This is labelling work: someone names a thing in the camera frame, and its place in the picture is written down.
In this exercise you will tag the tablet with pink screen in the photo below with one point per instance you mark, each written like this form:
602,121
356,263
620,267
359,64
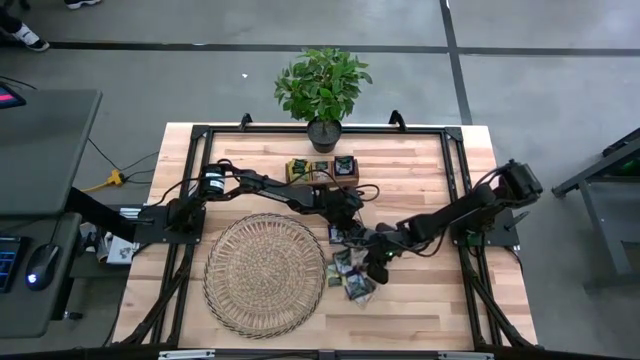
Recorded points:
9,96

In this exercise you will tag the person's leg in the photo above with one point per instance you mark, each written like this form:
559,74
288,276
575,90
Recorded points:
7,20

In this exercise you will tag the black aluminium table frame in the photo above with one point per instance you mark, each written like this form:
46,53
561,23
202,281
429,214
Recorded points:
250,129

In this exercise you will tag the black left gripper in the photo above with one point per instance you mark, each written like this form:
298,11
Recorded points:
344,207

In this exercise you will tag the green potted plant black pot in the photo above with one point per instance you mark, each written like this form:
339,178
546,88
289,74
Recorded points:
320,85

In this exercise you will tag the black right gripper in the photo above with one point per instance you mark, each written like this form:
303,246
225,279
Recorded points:
387,247

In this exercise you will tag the brown wooden three-compartment box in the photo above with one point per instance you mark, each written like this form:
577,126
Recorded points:
325,183

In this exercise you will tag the black computer mouse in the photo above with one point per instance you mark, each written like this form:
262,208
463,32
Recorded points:
42,265

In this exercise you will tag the white printed box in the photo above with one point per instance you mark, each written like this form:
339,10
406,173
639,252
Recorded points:
120,250

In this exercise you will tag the person's shoe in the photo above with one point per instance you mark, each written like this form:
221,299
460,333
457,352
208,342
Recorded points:
31,39
82,3

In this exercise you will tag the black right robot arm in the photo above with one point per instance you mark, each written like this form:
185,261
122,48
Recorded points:
450,212

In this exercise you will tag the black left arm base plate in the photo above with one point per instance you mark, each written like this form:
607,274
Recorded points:
150,232

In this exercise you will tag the black backlit keyboard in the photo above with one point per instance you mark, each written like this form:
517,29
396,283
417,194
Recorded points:
7,262

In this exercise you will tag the dark grey metal cart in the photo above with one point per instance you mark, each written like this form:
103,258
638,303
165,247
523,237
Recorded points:
607,230

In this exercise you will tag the round woven straw placemat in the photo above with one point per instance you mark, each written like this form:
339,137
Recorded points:
265,275

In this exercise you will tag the silver metal bracket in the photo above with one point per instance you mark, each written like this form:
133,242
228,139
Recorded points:
186,354
465,355

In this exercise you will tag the dark grey desk top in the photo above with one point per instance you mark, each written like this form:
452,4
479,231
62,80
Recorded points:
45,150
35,310

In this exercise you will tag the black desk beam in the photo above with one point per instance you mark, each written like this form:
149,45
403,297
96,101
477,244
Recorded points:
100,215

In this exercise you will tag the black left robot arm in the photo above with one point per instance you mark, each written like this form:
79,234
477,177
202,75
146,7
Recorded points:
280,192

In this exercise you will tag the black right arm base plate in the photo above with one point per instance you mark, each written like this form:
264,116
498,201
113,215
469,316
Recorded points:
505,234

